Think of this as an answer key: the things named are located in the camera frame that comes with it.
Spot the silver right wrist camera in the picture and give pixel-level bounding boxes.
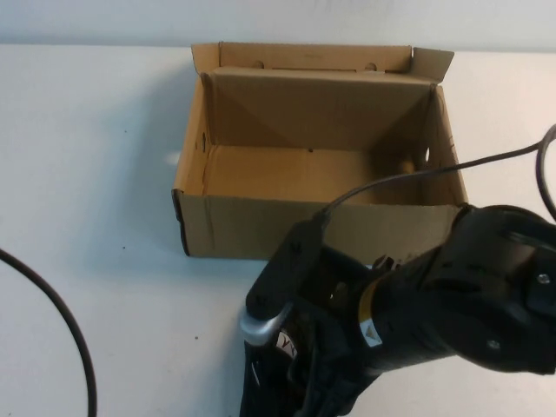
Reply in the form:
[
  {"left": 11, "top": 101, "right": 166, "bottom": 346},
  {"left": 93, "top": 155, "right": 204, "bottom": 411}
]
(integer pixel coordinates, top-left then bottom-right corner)
[{"left": 238, "top": 301, "right": 295, "bottom": 349}]

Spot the thick black left camera cable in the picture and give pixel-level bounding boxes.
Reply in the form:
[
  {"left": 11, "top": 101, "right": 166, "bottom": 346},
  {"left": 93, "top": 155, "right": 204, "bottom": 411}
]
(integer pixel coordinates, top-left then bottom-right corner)
[{"left": 0, "top": 246, "right": 98, "bottom": 417}]

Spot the brown cardboard shoe box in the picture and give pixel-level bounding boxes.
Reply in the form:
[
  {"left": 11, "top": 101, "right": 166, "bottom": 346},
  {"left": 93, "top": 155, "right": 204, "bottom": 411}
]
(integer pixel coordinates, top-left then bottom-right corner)
[{"left": 171, "top": 41, "right": 471, "bottom": 261}]

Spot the thin black right camera cable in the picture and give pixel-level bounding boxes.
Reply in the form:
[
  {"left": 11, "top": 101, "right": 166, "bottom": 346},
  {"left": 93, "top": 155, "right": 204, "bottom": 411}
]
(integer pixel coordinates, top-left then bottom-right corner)
[{"left": 319, "top": 123, "right": 556, "bottom": 225}]

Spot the black mesh sneaker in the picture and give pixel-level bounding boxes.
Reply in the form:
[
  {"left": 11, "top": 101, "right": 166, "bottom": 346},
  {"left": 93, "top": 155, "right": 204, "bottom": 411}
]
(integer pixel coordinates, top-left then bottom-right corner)
[{"left": 238, "top": 330, "right": 366, "bottom": 417}]

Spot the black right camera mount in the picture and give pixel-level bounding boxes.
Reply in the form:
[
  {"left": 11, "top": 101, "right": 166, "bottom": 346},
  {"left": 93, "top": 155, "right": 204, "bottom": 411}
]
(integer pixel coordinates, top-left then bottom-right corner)
[{"left": 245, "top": 218, "right": 327, "bottom": 323}]

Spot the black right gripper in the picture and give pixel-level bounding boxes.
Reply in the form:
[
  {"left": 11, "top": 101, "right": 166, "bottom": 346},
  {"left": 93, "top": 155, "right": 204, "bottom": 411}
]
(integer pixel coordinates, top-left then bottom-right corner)
[{"left": 297, "top": 247, "right": 394, "bottom": 387}]

